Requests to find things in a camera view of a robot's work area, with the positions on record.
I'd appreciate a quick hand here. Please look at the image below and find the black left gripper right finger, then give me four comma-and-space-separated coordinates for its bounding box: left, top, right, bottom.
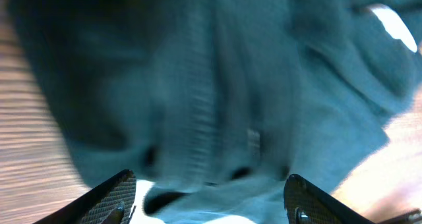
284, 174, 374, 224

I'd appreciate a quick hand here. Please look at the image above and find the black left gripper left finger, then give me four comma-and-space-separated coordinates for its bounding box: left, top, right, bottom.
34, 169, 136, 224

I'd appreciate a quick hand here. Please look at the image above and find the black t-shirt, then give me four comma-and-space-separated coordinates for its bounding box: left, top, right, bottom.
8, 0, 421, 223

